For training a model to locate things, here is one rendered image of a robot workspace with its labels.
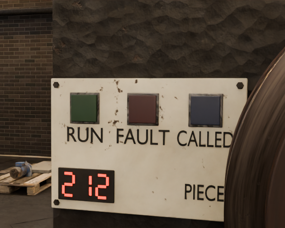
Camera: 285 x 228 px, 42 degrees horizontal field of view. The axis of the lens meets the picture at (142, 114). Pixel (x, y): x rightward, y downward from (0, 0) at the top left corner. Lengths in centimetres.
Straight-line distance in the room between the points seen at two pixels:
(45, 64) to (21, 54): 52
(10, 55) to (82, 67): 712
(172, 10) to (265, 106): 22
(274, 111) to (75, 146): 28
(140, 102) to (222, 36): 13
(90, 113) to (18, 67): 706
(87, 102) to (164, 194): 16
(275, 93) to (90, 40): 28
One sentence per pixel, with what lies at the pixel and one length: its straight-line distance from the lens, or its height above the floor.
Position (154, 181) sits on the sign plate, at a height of 111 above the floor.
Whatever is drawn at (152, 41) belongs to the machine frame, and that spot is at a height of 129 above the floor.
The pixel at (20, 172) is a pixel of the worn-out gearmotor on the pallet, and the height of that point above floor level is 24.
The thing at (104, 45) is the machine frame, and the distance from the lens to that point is 52.
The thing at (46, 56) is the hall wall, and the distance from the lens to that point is 727.
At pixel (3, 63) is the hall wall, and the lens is 772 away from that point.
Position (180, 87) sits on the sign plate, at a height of 123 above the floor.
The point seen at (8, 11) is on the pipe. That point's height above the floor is 271.
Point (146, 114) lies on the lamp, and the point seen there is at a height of 119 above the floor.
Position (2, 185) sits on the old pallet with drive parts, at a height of 10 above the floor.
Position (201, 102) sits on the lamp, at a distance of 46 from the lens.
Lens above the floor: 122
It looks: 3 degrees down
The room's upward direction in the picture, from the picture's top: 1 degrees clockwise
